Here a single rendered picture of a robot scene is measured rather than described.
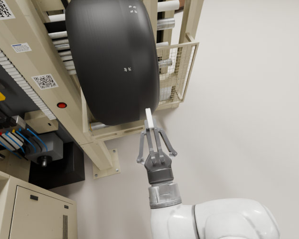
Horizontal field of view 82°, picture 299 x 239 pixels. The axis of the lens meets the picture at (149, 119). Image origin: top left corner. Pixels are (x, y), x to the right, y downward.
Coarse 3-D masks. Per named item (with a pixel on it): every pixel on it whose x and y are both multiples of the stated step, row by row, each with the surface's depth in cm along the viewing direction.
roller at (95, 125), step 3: (90, 123) 97; (93, 123) 96; (96, 123) 96; (99, 123) 96; (102, 123) 96; (90, 126) 95; (93, 126) 95; (96, 126) 95; (99, 126) 96; (102, 126) 96; (105, 126) 96; (108, 126) 97; (111, 126) 98; (93, 129) 96; (96, 129) 97
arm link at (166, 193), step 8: (152, 184) 48; (160, 184) 47; (168, 184) 46; (176, 184) 47; (152, 192) 46; (160, 192) 45; (168, 192) 45; (176, 192) 46; (152, 200) 46; (160, 200) 44; (168, 200) 44; (176, 200) 45
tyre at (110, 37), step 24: (72, 0) 60; (96, 0) 58; (120, 0) 58; (72, 24) 56; (96, 24) 55; (120, 24) 56; (144, 24) 58; (72, 48) 57; (96, 48) 55; (120, 48) 56; (144, 48) 58; (96, 72) 56; (120, 72) 58; (144, 72) 60; (96, 96) 60; (120, 96) 62; (144, 96) 65; (120, 120) 74
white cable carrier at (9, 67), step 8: (0, 56) 60; (8, 64) 63; (8, 72) 66; (16, 72) 66; (16, 80) 69; (24, 80) 70; (24, 88) 73; (32, 88) 75; (32, 96) 78; (40, 104) 82; (48, 112) 89
